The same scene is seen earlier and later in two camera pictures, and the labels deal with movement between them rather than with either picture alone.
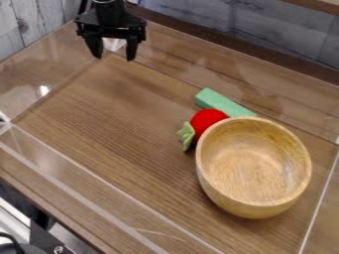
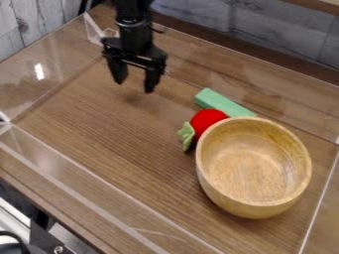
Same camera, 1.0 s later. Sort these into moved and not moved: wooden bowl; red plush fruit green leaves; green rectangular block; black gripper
Moved: black gripper
Not moved: green rectangular block; red plush fruit green leaves; wooden bowl
